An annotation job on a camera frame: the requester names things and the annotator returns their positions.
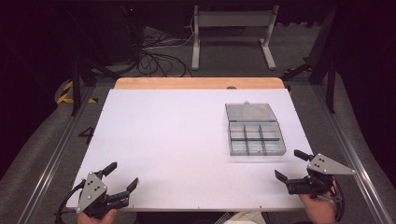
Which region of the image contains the bundle of black floor cables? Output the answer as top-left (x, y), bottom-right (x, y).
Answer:
top-left (135, 26), bottom-right (194, 78)

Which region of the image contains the person's left hand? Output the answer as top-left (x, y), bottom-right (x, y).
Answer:
top-left (77, 208), bottom-right (119, 224)

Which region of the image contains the aluminium rail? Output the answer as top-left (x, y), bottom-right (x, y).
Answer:
top-left (17, 86), bottom-right (95, 224)
top-left (312, 83), bottom-right (394, 224)

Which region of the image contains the person's right hand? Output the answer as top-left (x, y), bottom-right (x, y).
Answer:
top-left (298, 191), bottom-right (339, 224)

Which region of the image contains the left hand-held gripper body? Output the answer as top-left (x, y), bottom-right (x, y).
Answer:
top-left (76, 172), bottom-right (131, 220)

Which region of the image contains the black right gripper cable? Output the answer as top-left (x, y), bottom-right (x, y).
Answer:
top-left (320, 177), bottom-right (347, 223)

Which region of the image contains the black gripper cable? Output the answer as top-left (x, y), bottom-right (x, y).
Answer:
top-left (54, 179), bottom-right (87, 224)
top-left (320, 177), bottom-right (347, 223)

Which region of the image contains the clear plastic compartment box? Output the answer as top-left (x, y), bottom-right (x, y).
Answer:
top-left (224, 102), bottom-right (288, 157)

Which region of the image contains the grey metal stand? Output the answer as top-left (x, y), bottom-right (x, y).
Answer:
top-left (190, 5), bottom-right (280, 71)

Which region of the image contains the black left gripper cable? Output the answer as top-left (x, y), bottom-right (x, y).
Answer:
top-left (54, 179), bottom-right (87, 224)

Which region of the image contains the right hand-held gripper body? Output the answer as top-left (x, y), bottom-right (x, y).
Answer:
top-left (285, 152), bottom-right (357, 198)

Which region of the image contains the black equipment box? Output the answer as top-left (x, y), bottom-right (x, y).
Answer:
top-left (101, 5), bottom-right (147, 64)

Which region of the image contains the black metal stand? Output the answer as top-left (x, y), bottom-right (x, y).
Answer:
top-left (279, 5), bottom-right (340, 115)
top-left (68, 57), bottom-right (121, 117)

